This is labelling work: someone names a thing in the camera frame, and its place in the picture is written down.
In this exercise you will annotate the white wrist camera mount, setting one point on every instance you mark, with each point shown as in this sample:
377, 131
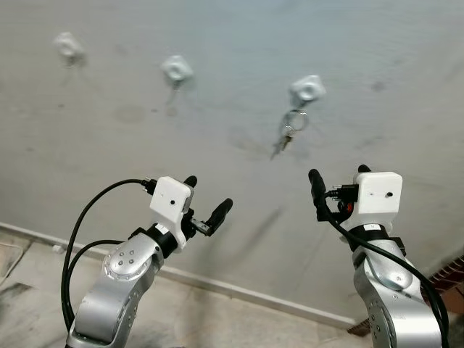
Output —
377, 192
170, 199

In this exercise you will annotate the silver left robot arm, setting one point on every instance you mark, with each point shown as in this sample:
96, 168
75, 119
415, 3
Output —
116, 290

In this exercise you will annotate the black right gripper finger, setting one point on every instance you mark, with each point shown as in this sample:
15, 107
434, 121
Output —
316, 187
364, 169

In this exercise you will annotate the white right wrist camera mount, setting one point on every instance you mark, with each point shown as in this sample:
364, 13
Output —
377, 192

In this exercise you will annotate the white wall hook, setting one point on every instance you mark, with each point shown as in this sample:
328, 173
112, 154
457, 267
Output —
68, 46
307, 90
176, 69

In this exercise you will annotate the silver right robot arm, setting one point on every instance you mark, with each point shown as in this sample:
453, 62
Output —
391, 304

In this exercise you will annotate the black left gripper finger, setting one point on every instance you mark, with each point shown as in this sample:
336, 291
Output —
221, 210
191, 180

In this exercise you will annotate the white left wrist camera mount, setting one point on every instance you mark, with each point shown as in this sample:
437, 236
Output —
170, 199

